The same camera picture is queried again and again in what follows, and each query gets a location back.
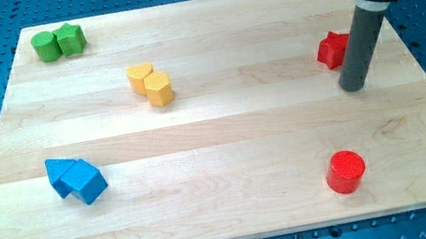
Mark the green star block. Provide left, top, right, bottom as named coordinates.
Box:
left=53, top=23, right=87, bottom=57

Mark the red star block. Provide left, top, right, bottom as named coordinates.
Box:
left=316, top=31, right=350, bottom=70

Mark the green cylinder block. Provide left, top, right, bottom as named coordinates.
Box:
left=30, top=31, right=62, bottom=62

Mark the wooden board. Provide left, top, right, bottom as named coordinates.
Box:
left=0, top=0, right=426, bottom=239

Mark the yellow heart block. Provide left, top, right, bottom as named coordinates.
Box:
left=126, top=62, right=153, bottom=96

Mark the yellow hexagon block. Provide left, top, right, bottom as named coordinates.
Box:
left=144, top=71, right=174, bottom=107

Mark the blue triangle block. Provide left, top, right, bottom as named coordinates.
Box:
left=44, top=158, right=75, bottom=199

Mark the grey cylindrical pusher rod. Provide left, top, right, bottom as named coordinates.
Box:
left=339, top=6, right=386, bottom=92

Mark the red cylinder block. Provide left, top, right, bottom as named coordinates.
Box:
left=326, top=150, right=366, bottom=194

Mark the blue cube block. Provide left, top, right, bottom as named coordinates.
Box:
left=60, top=159, right=108, bottom=205

